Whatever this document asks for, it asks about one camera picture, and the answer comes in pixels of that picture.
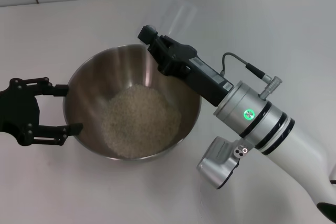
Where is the clear plastic cup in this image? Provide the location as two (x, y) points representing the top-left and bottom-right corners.
(156, 0), (198, 40)

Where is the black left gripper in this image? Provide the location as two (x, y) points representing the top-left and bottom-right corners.
(0, 77), (84, 146)

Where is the stainless steel mixing bowl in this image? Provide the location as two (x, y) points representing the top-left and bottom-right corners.
(62, 44), (202, 161)

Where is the white uncooked rice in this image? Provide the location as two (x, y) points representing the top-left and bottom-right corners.
(99, 83), (182, 159)

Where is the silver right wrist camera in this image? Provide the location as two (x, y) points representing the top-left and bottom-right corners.
(196, 136), (249, 190)

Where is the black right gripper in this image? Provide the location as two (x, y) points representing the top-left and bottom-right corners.
(138, 25), (234, 108)

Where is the right gripper cable with plug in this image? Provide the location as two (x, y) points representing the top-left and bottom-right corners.
(222, 52), (282, 101)

